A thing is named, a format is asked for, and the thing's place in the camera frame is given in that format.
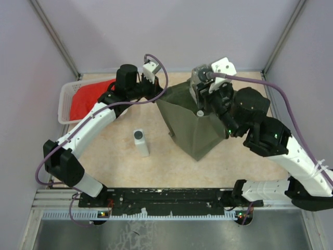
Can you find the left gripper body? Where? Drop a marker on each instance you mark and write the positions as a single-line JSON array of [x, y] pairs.
[[145, 88]]

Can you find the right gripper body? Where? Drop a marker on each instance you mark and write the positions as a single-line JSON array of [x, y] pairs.
[[218, 99]]

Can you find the clear bottle black cap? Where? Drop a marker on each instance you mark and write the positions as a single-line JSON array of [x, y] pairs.
[[200, 80]]

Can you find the green canvas bag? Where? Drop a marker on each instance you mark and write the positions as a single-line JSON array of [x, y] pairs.
[[195, 135]]

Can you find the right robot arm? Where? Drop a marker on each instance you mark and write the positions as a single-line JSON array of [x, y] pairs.
[[244, 113]]

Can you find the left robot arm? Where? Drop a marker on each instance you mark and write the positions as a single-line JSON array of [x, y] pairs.
[[61, 158]]

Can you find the red cloth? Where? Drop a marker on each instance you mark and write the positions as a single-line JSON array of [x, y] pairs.
[[86, 97]]

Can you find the white bottle black cap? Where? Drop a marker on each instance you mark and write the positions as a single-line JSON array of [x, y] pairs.
[[140, 142]]

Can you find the white plastic basket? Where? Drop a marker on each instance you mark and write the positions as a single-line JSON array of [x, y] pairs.
[[67, 92]]

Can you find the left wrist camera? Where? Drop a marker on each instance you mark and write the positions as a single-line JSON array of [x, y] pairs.
[[150, 68]]

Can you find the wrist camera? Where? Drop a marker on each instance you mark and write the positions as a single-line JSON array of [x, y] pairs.
[[150, 68], [222, 66]]

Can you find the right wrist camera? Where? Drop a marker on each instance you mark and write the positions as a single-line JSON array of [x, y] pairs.
[[222, 66]]

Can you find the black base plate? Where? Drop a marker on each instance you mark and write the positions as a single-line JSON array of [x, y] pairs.
[[164, 202]]

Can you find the aluminium frame rail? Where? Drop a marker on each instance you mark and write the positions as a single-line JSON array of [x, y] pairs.
[[55, 37]]

